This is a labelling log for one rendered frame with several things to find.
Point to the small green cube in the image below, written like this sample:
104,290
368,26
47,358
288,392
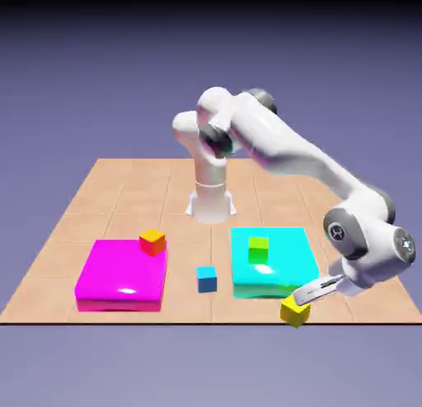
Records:
258,250

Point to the large magenta box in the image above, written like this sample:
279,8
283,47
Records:
120,275

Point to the small orange cube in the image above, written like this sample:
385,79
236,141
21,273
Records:
152,243

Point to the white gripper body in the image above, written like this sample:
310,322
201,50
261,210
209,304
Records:
315,289

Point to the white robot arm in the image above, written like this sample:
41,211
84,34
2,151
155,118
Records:
283,143

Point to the small blue cube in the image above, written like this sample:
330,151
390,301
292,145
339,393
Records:
207,279

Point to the large cyan box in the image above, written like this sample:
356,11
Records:
272,262

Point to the small yellow cube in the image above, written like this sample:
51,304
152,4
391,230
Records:
293,311

